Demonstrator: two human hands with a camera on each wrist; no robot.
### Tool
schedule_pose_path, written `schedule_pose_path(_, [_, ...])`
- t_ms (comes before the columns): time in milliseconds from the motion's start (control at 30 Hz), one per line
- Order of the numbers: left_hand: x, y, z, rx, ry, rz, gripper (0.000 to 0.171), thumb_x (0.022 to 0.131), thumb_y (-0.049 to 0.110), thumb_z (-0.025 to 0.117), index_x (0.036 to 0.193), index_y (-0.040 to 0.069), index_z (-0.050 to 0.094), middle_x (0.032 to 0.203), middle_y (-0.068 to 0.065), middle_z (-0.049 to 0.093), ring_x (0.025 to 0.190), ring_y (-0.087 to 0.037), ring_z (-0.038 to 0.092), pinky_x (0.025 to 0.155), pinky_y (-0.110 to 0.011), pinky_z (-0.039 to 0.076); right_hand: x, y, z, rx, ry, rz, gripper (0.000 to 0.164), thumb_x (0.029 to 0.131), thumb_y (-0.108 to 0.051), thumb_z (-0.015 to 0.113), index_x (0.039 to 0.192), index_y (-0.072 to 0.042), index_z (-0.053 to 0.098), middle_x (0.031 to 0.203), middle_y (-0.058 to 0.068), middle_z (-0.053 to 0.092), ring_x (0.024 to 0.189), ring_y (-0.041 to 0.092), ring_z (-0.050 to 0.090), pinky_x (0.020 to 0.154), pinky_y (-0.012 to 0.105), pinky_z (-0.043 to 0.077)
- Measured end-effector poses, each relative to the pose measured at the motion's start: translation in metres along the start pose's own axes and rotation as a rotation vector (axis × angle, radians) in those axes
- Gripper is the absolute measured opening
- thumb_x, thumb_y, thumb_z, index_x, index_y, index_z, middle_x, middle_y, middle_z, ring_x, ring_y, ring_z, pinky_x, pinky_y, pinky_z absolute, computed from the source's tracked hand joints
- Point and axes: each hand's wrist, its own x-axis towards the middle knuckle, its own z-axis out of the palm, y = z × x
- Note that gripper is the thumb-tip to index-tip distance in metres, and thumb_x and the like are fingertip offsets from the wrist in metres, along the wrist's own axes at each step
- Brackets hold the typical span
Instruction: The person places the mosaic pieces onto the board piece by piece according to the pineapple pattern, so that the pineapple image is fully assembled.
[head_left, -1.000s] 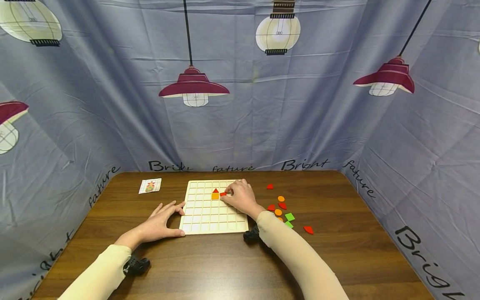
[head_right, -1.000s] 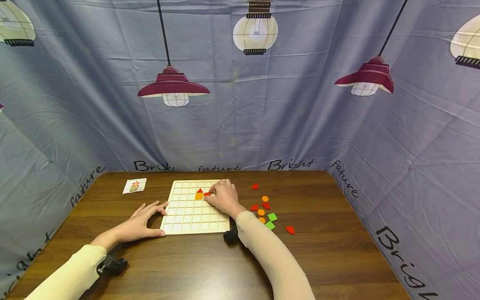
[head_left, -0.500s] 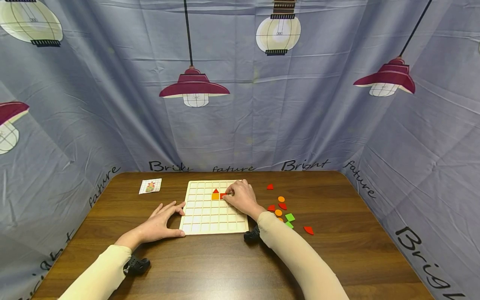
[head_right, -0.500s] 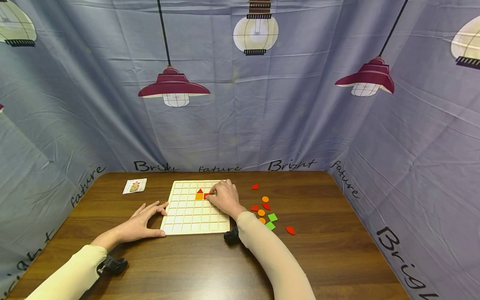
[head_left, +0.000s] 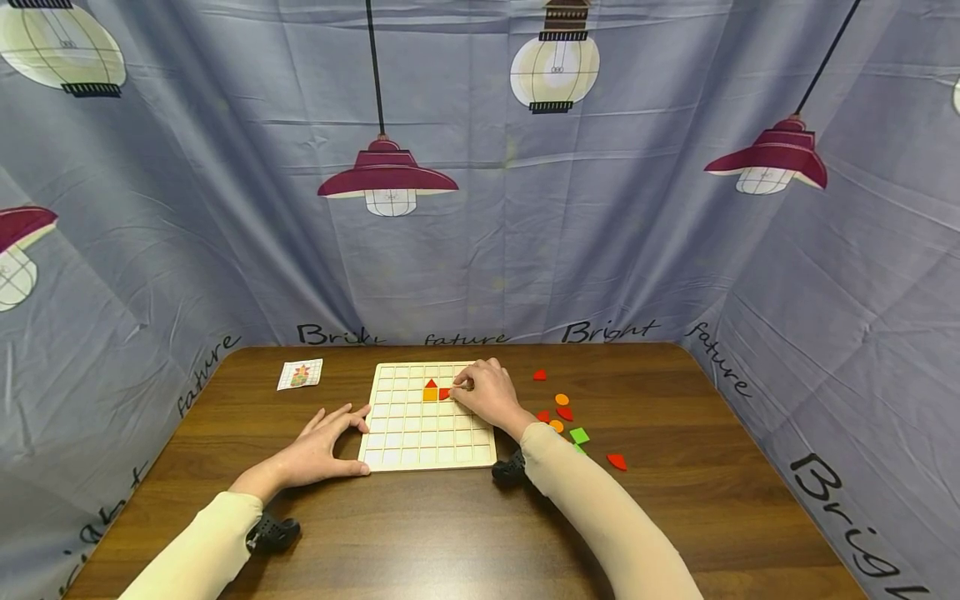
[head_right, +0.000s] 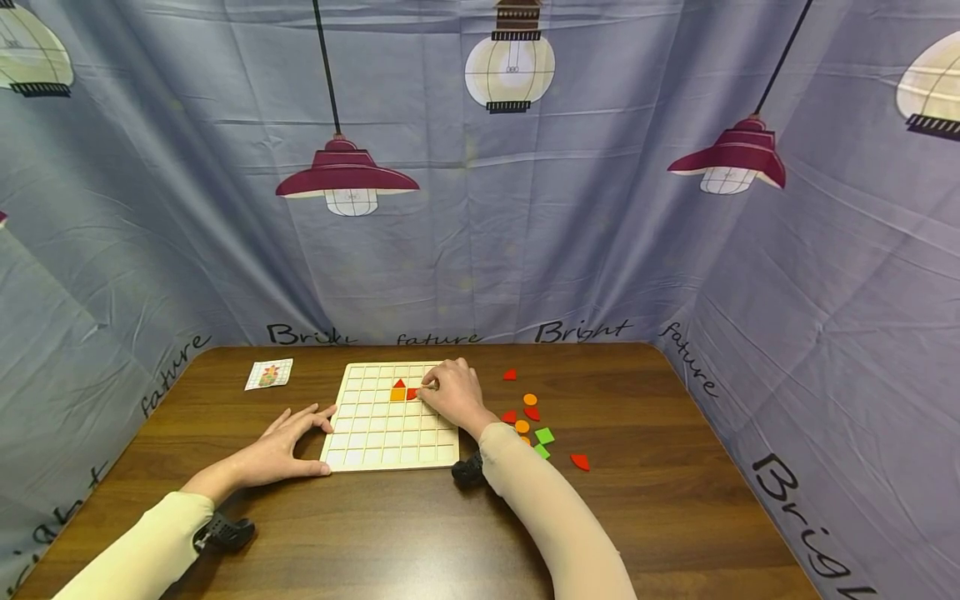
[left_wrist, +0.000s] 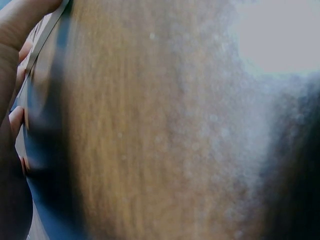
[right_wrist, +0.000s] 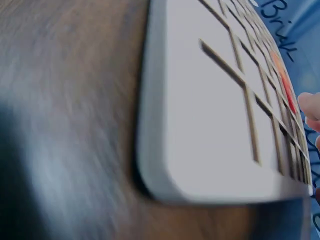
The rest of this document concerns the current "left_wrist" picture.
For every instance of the person's left thumb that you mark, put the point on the person's left thumb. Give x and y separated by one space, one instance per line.
22 20

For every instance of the person's left hand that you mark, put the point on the person's left hand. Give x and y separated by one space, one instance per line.
7 75

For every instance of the blue and white packet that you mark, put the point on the blue and white packet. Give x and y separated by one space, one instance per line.
37 57

